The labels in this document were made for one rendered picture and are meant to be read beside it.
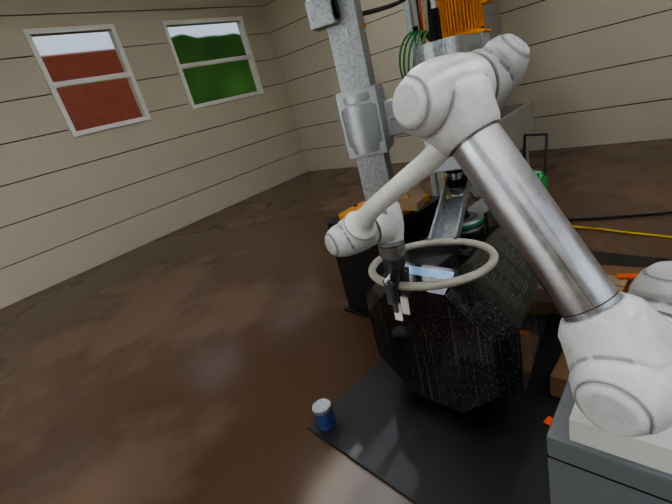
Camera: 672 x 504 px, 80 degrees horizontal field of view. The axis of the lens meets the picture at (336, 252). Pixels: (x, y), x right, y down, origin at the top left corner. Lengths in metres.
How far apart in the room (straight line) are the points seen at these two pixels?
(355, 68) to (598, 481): 2.27
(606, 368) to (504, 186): 0.34
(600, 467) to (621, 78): 5.99
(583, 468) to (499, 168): 0.66
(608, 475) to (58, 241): 6.85
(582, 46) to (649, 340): 6.10
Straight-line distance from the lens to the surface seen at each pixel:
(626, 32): 6.68
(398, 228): 1.31
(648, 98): 6.73
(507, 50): 0.93
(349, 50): 2.65
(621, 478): 1.08
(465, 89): 0.80
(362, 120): 2.58
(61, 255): 7.14
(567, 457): 1.08
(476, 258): 1.83
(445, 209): 2.01
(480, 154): 0.79
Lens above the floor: 1.59
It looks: 22 degrees down
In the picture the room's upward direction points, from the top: 15 degrees counter-clockwise
